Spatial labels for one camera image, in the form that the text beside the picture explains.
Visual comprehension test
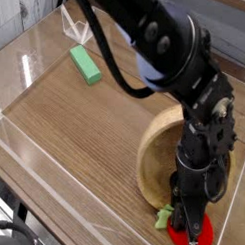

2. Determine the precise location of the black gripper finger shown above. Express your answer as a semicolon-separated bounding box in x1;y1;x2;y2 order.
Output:
171;198;186;232
185;197;207;245

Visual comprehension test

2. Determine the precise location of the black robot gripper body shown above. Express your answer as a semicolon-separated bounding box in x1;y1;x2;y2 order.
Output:
171;73;237;217

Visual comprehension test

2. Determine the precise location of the light wooden bowl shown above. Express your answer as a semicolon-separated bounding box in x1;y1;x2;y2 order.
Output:
134;102;236;213

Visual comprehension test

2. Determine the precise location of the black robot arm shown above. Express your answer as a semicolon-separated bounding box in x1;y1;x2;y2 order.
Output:
78;0;237;245

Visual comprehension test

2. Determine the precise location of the green foam block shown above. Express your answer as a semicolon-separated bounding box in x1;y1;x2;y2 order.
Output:
70;45;101;85

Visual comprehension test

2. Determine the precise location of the clear acrylic front wall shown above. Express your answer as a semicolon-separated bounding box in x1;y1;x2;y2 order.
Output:
0;112;153;245

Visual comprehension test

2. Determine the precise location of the black metal table frame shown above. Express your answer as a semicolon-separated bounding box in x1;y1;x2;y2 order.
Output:
12;201;45;245

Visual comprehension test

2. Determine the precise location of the clear acrylic corner bracket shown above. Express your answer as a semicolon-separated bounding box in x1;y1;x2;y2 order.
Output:
60;5;93;45

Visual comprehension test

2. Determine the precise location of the black cable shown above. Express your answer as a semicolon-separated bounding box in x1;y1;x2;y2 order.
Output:
68;0;159;100

